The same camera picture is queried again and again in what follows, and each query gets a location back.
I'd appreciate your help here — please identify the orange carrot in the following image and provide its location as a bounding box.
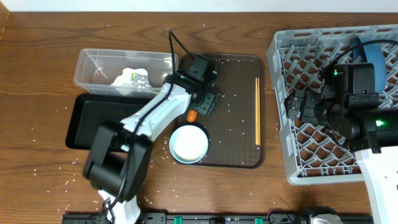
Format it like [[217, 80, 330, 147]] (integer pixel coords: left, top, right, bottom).
[[187, 110, 198, 123]]

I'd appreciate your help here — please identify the light blue rice bowl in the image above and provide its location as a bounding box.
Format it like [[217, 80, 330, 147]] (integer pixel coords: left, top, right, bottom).
[[169, 125, 209, 164]]

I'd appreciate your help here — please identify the wooden chopstick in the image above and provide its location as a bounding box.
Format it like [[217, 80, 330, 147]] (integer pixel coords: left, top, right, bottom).
[[255, 78, 261, 146], [258, 78, 261, 140]]

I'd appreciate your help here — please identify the foil snack wrapper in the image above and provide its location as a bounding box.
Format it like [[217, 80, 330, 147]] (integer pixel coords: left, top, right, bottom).
[[131, 73, 152, 88]]

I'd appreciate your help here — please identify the white napkin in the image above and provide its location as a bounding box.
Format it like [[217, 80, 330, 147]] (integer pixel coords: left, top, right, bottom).
[[111, 68, 148, 96]]

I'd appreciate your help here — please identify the dark blue plate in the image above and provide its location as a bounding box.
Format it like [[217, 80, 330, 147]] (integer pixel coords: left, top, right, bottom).
[[353, 43, 387, 94]]

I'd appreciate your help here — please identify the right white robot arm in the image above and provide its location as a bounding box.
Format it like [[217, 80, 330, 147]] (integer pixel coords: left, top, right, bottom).
[[284, 90, 397, 223]]

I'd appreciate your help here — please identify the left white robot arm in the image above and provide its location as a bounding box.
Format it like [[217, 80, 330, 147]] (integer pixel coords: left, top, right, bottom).
[[83, 74, 218, 223]]

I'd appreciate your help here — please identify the grey dishwasher rack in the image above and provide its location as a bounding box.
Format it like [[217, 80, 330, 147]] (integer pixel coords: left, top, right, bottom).
[[267, 24, 397, 185]]

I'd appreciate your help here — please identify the brown serving tray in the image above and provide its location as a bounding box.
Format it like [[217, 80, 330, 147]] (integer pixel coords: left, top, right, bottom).
[[194, 54, 265, 169]]

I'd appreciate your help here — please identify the clear plastic bin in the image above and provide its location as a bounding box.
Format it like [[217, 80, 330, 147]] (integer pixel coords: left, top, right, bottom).
[[74, 49, 178, 98]]

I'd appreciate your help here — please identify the black plastic tray bin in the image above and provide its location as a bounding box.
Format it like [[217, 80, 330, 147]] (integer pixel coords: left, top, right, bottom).
[[65, 93, 150, 150]]

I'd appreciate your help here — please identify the left black cable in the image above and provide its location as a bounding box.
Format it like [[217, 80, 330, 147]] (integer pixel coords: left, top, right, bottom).
[[104, 28, 197, 218]]

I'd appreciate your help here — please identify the black cable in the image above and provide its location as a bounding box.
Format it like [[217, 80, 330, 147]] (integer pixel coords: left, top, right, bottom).
[[322, 39, 398, 77], [104, 28, 197, 218]]

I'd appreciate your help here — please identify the right black cable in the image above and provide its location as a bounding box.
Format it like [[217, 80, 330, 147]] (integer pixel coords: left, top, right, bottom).
[[322, 39, 398, 77]]

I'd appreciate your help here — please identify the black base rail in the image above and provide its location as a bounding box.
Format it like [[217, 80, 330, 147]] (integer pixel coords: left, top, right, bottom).
[[61, 207, 374, 224]]

